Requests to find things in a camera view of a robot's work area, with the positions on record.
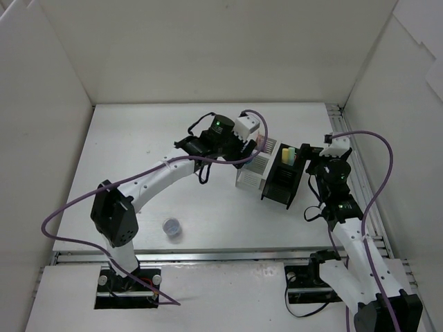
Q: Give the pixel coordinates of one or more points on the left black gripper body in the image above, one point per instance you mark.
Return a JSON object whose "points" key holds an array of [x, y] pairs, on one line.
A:
{"points": [[243, 152]]}

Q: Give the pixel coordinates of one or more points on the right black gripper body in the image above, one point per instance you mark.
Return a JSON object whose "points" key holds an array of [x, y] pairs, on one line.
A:
{"points": [[312, 156]]}

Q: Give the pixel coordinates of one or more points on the green highlighter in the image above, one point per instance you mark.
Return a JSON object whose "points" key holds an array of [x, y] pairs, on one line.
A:
{"points": [[291, 155]]}

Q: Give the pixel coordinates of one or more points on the yellow highlighter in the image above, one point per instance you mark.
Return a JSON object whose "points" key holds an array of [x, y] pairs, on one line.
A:
{"points": [[285, 156]]}

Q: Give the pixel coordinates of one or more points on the small clear glitter jar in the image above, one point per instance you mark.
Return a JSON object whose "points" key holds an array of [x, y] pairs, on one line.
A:
{"points": [[172, 228]]}

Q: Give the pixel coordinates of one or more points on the blue lidded jar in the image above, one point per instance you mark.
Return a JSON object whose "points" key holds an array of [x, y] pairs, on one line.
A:
{"points": [[249, 162]]}

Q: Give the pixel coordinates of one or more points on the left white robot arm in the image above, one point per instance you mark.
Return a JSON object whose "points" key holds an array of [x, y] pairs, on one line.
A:
{"points": [[114, 210]]}

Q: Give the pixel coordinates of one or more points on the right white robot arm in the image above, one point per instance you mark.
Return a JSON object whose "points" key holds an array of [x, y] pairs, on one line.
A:
{"points": [[377, 301]]}

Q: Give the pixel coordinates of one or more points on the white slotted pen holder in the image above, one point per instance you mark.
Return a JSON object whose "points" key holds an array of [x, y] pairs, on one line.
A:
{"points": [[253, 176]]}

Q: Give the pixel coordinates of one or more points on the black slotted pen holder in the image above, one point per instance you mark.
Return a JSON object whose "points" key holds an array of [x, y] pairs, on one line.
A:
{"points": [[283, 180]]}

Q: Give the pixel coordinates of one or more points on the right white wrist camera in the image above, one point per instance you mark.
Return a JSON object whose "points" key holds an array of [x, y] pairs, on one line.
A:
{"points": [[335, 145]]}

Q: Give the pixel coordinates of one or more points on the aluminium right rail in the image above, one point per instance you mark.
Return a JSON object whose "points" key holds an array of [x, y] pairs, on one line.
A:
{"points": [[361, 189]]}

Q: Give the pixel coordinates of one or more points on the aluminium rail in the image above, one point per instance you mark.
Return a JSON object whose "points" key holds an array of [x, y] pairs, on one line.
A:
{"points": [[187, 257], [361, 189]]}

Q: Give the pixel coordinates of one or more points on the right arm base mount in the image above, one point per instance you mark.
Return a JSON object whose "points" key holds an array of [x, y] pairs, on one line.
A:
{"points": [[304, 285]]}

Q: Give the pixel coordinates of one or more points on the aluminium front rail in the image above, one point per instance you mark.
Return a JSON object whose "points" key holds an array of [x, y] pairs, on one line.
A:
{"points": [[187, 257]]}

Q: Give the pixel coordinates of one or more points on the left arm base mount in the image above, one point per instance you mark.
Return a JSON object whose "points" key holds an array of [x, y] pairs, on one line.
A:
{"points": [[116, 292]]}

